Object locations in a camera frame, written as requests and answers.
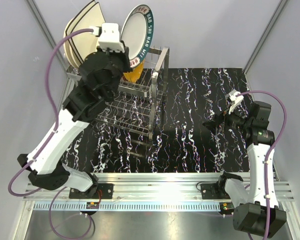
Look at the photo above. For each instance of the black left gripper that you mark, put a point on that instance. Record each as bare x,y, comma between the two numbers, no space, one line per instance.
123,56

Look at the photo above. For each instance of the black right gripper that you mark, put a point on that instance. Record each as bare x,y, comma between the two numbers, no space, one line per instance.
220,118

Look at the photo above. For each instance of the orange dotted plate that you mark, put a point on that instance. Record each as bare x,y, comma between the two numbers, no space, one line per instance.
135,74

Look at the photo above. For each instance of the white plate teal rim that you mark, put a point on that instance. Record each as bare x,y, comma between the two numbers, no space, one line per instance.
137,33

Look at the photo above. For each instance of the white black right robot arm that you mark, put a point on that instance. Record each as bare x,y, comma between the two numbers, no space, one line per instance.
256,210

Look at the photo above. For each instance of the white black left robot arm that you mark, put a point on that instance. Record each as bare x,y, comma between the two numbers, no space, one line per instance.
46,170

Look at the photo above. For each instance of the stainless steel dish rack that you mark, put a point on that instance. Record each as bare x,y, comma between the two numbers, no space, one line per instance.
136,105

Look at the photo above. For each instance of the cream square plate black rim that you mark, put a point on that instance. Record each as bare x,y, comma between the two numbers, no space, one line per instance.
85,43

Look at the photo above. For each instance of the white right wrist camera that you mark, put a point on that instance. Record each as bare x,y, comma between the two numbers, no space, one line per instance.
235,98

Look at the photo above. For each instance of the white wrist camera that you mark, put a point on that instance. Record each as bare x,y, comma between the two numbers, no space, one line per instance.
109,37
235,98

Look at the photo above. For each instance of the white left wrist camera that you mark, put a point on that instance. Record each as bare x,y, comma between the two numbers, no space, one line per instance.
109,37

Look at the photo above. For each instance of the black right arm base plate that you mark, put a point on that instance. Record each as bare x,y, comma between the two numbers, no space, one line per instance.
211,191

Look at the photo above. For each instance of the aluminium frame post left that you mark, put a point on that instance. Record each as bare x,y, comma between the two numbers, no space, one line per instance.
36,13

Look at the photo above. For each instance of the aluminium frame post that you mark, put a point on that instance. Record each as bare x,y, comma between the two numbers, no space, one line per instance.
36,13
265,34

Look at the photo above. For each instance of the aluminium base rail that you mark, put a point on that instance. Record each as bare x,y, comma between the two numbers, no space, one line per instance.
159,187

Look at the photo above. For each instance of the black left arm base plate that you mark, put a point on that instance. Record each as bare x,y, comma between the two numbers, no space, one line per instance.
103,190

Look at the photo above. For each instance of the aluminium frame post right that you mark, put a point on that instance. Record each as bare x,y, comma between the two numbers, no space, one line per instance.
265,34

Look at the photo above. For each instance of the slotted cable duct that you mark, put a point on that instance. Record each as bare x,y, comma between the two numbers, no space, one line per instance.
125,206

